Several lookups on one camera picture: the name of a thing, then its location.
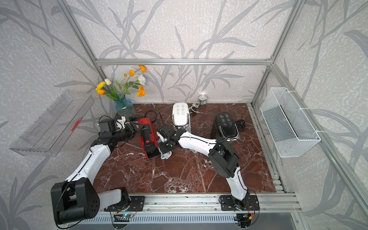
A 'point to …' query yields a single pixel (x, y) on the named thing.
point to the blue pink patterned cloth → (160, 139)
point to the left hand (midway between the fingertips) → (142, 127)
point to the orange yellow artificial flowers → (128, 81)
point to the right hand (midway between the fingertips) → (161, 148)
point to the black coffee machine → (227, 128)
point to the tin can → (202, 100)
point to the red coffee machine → (149, 139)
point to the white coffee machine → (180, 116)
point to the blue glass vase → (125, 108)
